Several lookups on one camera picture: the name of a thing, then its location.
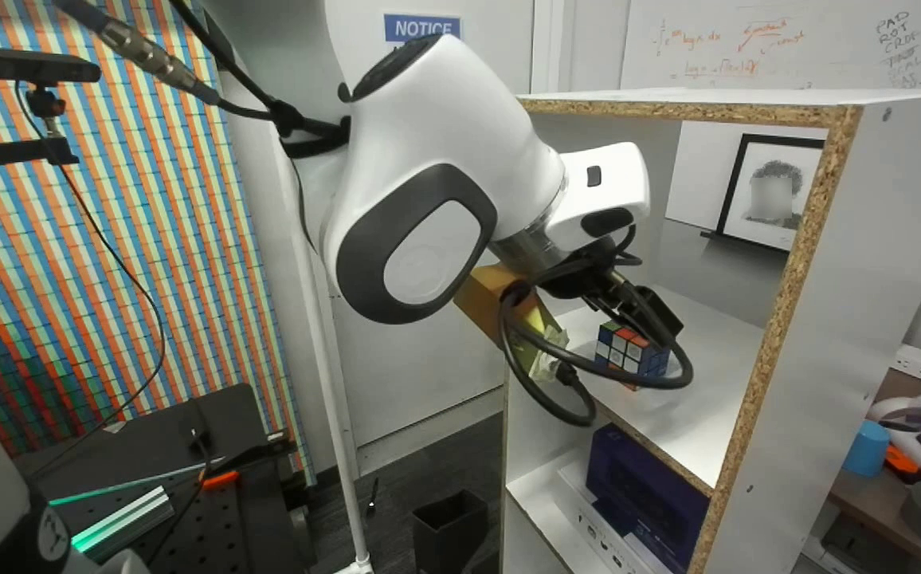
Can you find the whiteboard with writing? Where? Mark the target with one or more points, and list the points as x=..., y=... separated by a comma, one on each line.
x=799, y=42

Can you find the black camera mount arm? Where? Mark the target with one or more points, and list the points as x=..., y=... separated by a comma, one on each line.
x=14, y=153

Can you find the yellow wrist camera mount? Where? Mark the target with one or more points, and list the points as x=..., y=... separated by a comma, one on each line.
x=492, y=291

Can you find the dark blue box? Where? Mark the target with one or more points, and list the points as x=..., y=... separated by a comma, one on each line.
x=650, y=499

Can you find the brown wooden desk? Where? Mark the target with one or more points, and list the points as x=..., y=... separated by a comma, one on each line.
x=890, y=510

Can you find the light blue cup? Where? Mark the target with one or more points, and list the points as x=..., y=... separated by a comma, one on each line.
x=866, y=449

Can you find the black framed portrait picture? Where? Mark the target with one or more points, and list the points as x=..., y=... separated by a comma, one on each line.
x=772, y=192

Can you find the multicoloured rubix cube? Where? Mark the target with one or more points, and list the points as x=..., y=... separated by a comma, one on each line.
x=633, y=356

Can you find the thin white stand pole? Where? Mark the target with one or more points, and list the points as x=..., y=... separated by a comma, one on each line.
x=319, y=372

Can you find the black floor bin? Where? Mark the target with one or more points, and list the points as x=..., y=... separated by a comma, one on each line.
x=448, y=532

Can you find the white wooden shelf unit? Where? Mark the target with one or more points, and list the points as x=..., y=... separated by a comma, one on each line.
x=861, y=319

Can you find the green tinted metal bar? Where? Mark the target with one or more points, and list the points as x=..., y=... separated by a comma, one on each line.
x=118, y=520

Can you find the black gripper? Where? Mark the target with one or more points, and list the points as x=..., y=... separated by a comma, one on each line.
x=589, y=271

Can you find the black perforated table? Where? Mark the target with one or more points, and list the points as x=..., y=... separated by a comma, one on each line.
x=215, y=532

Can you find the blue notice sign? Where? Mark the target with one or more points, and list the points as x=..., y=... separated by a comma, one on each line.
x=421, y=26

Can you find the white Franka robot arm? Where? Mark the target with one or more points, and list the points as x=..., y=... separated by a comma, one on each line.
x=439, y=160

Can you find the black stereo camera bar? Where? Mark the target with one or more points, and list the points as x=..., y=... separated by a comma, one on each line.
x=29, y=65

